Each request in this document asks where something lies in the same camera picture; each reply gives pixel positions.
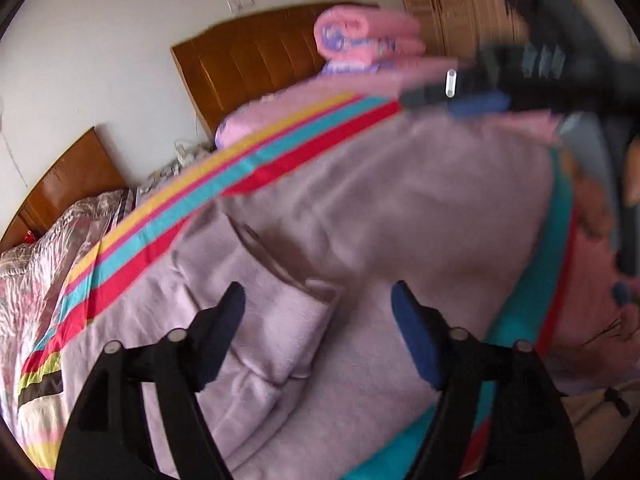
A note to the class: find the nightstand with clutter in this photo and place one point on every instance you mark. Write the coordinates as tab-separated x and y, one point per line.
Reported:
187	154

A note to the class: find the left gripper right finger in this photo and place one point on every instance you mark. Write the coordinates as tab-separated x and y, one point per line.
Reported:
496	400

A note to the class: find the pink floral satin duvet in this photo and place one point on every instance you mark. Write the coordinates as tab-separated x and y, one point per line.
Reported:
32	276

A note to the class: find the wooden headboard left bed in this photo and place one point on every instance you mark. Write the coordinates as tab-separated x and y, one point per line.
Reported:
84	170

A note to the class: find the lilac knit pants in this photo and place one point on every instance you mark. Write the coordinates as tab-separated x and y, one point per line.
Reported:
318	377

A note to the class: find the person right hand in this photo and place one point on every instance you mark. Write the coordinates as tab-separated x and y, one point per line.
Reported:
596	341

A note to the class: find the wooden headboard bed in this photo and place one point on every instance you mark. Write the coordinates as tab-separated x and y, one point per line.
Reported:
84	170
241	60

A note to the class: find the white wall socket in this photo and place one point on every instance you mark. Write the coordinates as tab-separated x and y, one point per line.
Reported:
240	6

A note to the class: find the wooden headboard right bed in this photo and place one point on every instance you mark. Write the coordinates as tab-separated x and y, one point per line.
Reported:
241	60

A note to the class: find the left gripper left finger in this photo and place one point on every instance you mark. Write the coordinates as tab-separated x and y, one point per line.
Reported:
107	435

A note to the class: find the rainbow striped blanket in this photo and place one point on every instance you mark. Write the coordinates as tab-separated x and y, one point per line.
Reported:
97	281

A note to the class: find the rolled pink floral quilt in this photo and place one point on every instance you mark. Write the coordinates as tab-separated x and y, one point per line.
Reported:
363	39

